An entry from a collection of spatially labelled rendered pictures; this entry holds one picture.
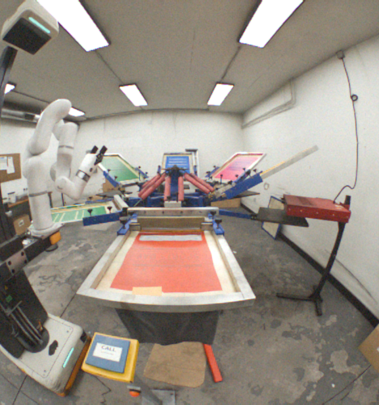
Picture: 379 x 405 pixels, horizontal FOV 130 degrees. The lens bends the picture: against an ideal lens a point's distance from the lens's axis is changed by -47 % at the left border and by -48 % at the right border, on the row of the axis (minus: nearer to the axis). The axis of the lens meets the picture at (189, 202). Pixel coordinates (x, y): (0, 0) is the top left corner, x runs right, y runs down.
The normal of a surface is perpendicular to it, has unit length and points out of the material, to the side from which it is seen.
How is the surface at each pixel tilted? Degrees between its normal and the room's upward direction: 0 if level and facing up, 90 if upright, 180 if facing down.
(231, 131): 90
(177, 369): 0
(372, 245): 90
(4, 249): 90
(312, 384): 0
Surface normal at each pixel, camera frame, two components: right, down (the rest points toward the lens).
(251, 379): 0.00, -0.97
